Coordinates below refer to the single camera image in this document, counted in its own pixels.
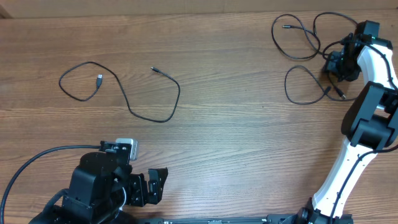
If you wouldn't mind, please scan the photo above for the thin black cable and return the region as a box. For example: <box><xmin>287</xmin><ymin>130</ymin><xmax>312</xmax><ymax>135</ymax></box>
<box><xmin>271</xmin><ymin>11</ymin><xmax>360</xmax><ymax>60</ymax></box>

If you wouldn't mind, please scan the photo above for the black USB-A cable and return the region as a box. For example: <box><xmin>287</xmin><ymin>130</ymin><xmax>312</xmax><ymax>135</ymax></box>
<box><xmin>58</xmin><ymin>61</ymin><xmax>182</xmax><ymax>124</ymax></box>

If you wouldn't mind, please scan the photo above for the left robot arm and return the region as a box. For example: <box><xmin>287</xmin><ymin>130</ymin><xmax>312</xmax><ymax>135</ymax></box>
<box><xmin>31</xmin><ymin>138</ymin><xmax>168</xmax><ymax>224</ymax></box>

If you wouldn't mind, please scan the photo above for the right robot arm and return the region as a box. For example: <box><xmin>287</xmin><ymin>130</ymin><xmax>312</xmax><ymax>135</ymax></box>
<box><xmin>284</xmin><ymin>21</ymin><xmax>397</xmax><ymax>223</ymax></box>

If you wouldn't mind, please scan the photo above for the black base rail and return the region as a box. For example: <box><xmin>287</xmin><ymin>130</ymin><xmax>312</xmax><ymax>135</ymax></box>
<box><xmin>136</xmin><ymin>214</ymin><xmax>354</xmax><ymax>224</ymax></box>

